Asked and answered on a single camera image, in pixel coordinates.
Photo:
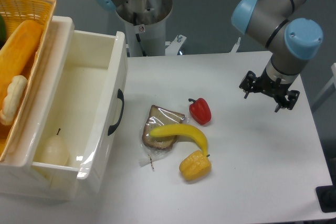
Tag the wrapped brown bread slice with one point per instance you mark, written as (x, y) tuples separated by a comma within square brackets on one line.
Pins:
[(158, 148)]

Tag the green vegetable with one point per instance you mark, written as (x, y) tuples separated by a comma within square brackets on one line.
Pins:
[(2, 32)]

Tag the white drawer cabinet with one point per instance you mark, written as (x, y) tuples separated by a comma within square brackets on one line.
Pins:
[(18, 177)]

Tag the white frame at right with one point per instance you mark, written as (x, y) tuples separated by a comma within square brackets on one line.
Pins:
[(326, 92)]

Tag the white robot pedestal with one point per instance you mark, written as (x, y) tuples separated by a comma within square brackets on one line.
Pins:
[(145, 28)]

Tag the pale plastic pear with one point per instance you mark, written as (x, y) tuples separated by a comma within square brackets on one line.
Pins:
[(54, 151)]

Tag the white top drawer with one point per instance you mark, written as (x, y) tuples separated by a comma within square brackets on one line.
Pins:
[(88, 107)]

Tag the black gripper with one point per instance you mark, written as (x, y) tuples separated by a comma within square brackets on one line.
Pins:
[(285, 98)]

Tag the yellow woven basket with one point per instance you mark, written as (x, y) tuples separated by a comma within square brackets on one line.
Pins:
[(14, 12)]

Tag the yellow bell pepper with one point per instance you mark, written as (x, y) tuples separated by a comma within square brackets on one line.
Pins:
[(195, 166)]

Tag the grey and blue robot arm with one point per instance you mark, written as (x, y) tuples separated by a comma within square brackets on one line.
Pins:
[(293, 43)]

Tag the orange baguette loaf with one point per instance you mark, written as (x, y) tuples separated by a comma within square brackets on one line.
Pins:
[(18, 49)]

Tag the cream croissant pastry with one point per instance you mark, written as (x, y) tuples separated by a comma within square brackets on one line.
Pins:
[(12, 100)]

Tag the black device at table edge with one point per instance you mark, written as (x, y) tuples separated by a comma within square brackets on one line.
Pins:
[(326, 198)]

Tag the red bell pepper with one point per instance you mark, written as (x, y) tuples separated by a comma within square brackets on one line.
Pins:
[(200, 111)]

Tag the yellow plastic banana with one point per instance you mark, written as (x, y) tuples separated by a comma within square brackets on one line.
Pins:
[(182, 130)]

